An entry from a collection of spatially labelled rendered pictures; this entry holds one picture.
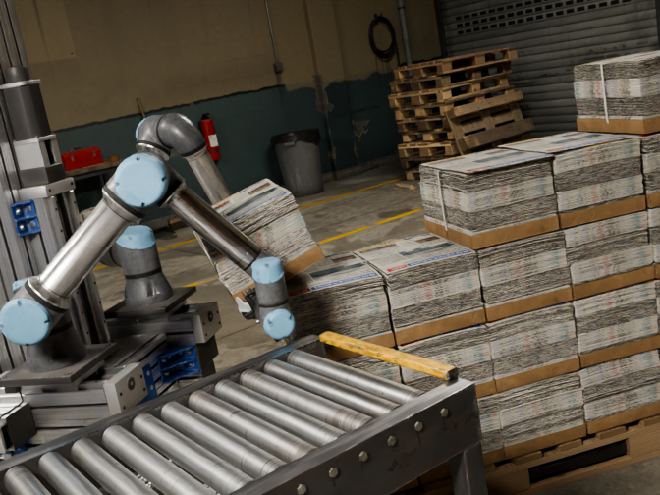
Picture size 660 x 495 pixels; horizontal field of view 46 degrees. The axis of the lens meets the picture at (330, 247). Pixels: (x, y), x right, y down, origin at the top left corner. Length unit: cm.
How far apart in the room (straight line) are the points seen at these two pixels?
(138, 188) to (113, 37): 728
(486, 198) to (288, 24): 796
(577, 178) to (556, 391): 67
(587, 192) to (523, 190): 21
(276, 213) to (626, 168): 108
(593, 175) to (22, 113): 165
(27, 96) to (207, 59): 729
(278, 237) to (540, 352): 90
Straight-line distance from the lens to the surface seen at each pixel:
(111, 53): 903
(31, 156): 228
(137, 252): 246
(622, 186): 255
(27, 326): 193
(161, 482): 144
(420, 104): 884
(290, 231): 222
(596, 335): 261
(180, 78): 931
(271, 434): 147
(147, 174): 182
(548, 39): 1030
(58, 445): 168
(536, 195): 241
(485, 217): 234
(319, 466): 134
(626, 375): 271
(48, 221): 227
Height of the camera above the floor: 142
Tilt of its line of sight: 13 degrees down
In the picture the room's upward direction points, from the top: 10 degrees counter-clockwise
